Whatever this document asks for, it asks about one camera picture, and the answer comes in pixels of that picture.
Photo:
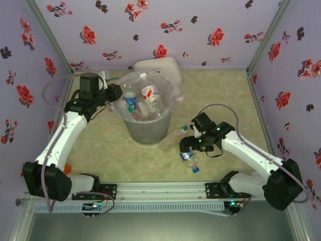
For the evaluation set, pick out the crushed blue label bottle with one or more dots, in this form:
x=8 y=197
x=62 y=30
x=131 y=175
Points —
x=186 y=157

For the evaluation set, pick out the blue label plastic bottle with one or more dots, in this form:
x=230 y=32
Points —
x=130 y=100

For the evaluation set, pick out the large red label bottle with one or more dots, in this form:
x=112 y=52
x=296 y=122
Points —
x=149 y=90

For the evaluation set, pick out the grey plastic bin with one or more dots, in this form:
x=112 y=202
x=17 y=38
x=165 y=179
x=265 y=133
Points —
x=148 y=133

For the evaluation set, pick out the clear plastic bin liner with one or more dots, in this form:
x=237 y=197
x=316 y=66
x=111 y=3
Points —
x=178 y=98

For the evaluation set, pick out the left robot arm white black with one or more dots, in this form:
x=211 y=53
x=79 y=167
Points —
x=60 y=143

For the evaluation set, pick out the white plastic medicine box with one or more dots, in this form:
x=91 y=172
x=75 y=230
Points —
x=160 y=65

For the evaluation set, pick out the orange round object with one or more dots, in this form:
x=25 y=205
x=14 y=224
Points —
x=67 y=167

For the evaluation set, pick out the aluminium side rail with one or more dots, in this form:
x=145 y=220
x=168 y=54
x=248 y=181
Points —
x=65 y=91
x=255 y=95

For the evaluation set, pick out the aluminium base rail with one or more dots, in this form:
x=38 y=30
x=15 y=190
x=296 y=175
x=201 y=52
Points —
x=160 y=189

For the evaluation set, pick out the aluminium corner post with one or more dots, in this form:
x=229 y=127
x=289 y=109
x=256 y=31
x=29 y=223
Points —
x=47 y=32
x=270 y=32

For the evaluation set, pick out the aluminium outer frame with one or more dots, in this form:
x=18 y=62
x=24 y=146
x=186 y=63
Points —
x=22 y=223

